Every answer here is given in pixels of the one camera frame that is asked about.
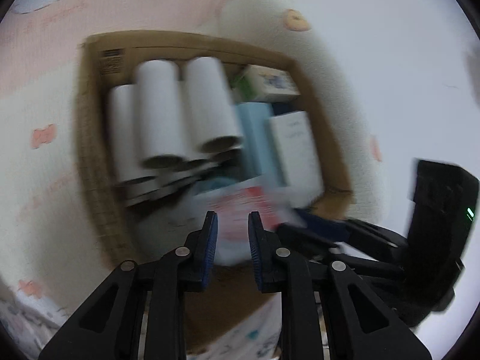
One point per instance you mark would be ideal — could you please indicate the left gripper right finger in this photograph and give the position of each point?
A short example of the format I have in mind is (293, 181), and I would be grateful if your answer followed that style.
(328, 309)

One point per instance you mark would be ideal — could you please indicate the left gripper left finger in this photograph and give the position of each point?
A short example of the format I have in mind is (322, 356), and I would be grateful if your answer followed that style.
(137, 312)

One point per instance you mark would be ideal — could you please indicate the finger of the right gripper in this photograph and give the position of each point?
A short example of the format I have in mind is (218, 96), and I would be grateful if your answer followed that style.
(332, 230)

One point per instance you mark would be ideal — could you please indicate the white red spout pouch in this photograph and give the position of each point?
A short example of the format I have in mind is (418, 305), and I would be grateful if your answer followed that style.
(233, 204)

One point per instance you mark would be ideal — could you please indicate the white paper roll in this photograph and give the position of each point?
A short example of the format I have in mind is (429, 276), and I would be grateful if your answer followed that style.
(159, 115)
(209, 102)
(123, 144)

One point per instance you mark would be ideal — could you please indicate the dark blue object in box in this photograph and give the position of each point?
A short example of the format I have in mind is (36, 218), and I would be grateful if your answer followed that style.
(281, 108)

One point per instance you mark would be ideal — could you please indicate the pink cartoon print blanket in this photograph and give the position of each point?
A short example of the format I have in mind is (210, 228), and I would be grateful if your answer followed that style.
(51, 255)

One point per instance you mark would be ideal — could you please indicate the light blue box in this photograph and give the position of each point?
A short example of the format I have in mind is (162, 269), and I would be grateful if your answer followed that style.
(259, 155)

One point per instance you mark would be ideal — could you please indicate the white notebook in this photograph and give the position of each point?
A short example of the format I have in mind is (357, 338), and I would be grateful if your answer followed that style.
(297, 156)

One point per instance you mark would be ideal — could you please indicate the green white cartoon carton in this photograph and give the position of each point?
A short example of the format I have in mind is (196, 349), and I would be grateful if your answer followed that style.
(264, 84)

